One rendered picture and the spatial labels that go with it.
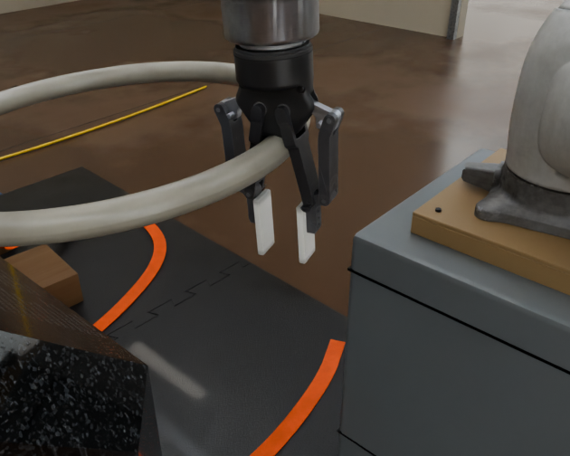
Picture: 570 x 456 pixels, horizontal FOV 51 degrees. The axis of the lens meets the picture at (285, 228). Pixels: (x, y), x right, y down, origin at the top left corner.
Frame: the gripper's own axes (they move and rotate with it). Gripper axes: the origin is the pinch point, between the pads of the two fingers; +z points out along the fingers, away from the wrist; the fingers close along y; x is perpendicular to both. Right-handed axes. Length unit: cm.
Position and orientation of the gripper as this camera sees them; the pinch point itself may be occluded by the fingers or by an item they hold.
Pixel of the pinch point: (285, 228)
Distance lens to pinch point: 66.7
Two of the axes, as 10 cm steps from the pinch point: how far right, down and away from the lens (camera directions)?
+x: -4.2, 4.7, -7.7
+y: -9.0, -1.7, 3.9
